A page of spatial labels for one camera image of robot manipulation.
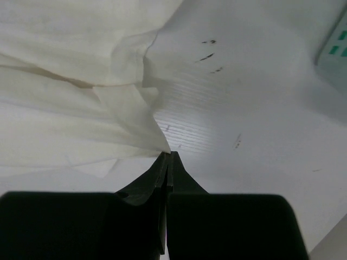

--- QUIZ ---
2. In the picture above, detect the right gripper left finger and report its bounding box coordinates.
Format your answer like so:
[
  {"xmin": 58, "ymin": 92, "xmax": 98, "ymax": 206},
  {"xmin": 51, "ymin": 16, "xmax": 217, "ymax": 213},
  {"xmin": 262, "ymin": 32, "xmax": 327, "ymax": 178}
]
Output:
[{"xmin": 1, "ymin": 153, "xmax": 168, "ymax": 259}]

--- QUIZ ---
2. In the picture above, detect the white tank top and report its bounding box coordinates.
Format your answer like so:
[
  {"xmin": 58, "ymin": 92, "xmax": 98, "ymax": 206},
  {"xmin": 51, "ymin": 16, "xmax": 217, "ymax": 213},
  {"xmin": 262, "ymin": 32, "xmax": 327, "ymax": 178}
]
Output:
[{"xmin": 1, "ymin": 1, "xmax": 182, "ymax": 176}]

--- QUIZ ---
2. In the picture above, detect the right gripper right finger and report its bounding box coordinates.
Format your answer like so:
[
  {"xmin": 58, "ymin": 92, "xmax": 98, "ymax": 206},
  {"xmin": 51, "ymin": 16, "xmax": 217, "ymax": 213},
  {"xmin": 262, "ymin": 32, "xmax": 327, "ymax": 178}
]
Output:
[{"xmin": 166, "ymin": 152, "xmax": 309, "ymax": 259}]

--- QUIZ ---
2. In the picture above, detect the white plastic basket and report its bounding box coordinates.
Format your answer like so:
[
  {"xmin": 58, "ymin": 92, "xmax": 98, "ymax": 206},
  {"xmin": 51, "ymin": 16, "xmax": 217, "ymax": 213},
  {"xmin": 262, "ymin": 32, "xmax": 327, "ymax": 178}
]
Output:
[{"xmin": 315, "ymin": 8, "xmax": 346, "ymax": 95}]

